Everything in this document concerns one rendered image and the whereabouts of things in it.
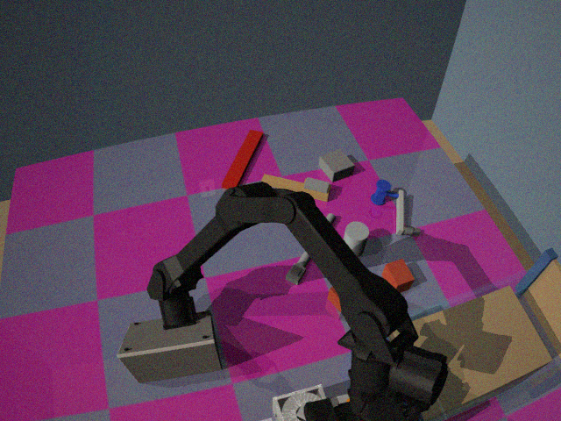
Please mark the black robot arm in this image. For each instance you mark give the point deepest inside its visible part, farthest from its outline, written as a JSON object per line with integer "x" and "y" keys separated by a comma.
{"x": 371, "y": 306}

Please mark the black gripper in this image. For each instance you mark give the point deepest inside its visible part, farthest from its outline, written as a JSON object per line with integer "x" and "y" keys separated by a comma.
{"x": 322, "y": 410}

